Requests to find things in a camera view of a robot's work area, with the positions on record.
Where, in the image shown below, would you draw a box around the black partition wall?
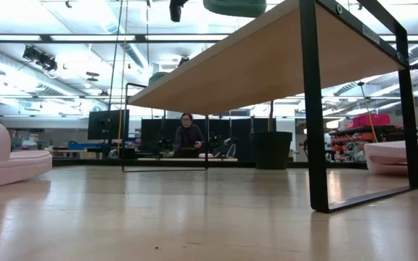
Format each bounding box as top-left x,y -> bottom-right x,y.
140,116 -> 277,162

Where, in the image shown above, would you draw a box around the wooden shelf with black legs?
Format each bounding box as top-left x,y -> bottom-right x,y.
121,0 -> 418,214

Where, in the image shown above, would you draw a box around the green rubber slide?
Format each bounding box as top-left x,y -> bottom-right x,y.
147,71 -> 170,87
202,0 -> 268,19

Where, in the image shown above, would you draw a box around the black background monitor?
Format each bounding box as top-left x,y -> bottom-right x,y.
87,109 -> 131,141

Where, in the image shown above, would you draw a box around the red storage bins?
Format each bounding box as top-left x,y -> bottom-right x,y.
345,113 -> 392,128

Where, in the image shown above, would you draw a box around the yellow hanging cable black foot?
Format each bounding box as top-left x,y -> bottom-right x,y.
116,0 -> 129,155

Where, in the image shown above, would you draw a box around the black storage rack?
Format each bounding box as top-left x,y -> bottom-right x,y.
327,125 -> 418,163

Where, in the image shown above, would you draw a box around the person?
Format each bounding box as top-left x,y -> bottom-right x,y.
171,112 -> 206,159

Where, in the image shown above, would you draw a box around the green plant in black pot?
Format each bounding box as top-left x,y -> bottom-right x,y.
249,100 -> 293,170

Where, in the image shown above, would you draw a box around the blue background table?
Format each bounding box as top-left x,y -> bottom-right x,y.
67,140 -> 105,151

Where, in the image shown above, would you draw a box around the yellow slanted pole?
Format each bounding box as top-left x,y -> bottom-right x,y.
356,81 -> 379,144

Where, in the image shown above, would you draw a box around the black ceiling spotlight cluster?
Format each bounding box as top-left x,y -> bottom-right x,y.
22,45 -> 59,73

